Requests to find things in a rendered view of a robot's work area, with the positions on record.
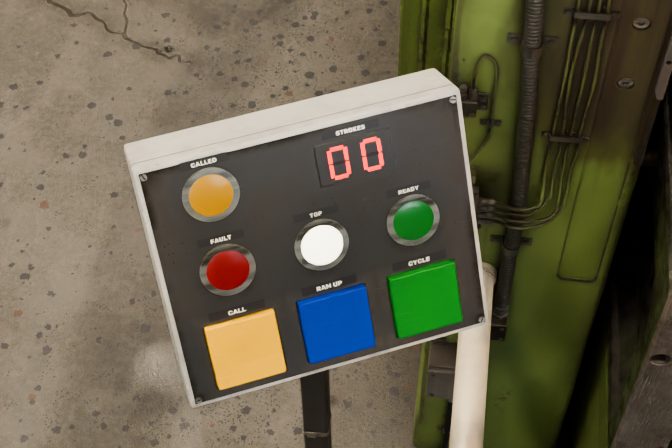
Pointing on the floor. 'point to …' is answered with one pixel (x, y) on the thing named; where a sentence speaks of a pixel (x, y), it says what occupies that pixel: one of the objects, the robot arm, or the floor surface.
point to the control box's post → (316, 408)
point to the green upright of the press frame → (505, 387)
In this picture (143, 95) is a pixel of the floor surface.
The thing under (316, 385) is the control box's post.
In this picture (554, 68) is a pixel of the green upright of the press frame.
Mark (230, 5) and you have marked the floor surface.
